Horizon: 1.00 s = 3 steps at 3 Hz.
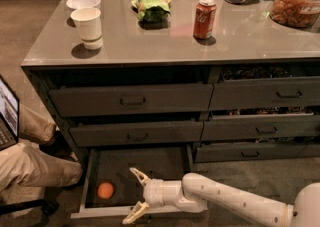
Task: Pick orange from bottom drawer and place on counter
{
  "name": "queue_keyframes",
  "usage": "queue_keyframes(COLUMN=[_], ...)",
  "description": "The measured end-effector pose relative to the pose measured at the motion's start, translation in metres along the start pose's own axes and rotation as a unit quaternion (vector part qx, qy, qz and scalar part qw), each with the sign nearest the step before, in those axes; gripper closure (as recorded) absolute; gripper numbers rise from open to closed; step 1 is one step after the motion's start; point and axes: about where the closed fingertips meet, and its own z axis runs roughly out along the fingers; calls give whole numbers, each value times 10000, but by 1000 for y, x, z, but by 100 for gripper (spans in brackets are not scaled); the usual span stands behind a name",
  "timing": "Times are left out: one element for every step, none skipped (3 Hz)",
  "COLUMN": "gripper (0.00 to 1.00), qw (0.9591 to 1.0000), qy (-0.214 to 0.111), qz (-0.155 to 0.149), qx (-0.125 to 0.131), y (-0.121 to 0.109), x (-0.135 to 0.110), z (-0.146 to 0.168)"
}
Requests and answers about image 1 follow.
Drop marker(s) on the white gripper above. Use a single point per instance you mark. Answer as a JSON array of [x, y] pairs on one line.
[[155, 191]]

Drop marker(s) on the orange fruit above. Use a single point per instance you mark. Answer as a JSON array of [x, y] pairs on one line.
[[105, 190]]

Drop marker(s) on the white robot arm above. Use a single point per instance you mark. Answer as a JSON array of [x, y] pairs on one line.
[[192, 193]]

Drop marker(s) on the open bottom left drawer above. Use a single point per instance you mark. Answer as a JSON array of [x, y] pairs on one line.
[[166, 163]]

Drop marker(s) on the middle left grey drawer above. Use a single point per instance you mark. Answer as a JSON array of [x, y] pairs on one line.
[[136, 133]]

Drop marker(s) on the grey drawer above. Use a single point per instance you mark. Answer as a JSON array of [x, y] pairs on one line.
[[266, 86], [136, 133], [222, 152], [238, 127], [122, 100]]

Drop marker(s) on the top left grey drawer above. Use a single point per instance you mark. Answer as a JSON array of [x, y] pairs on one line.
[[122, 100]]

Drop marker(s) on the bottom right grey drawer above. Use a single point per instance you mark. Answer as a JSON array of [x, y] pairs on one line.
[[222, 152]]

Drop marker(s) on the top right grey drawer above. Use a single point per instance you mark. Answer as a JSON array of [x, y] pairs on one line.
[[266, 86]]

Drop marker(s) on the middle right grey drawer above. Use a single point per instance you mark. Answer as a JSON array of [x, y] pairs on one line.
[[238, 127]]

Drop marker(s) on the black chair base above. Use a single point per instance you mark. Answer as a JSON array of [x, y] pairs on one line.
[[48, 207]]

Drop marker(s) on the person's legs khaki trousers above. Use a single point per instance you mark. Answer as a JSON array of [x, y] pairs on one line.
[[24, 164]]

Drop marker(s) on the open laptop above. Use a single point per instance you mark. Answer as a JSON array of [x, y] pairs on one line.
[[9, 115]]

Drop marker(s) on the white paper cup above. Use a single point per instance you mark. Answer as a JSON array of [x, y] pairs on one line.
[[88, 24]]

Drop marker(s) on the green chip bag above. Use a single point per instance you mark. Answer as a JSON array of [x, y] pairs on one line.
[[152, 10]]

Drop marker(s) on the red soda can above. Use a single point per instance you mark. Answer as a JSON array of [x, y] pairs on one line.
[[204, 19]]

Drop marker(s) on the white paper bowl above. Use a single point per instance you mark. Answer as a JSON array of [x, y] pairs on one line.
[[80, 4]]

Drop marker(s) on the clear jar of snacks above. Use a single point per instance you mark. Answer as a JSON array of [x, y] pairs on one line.
[[295, 13]]

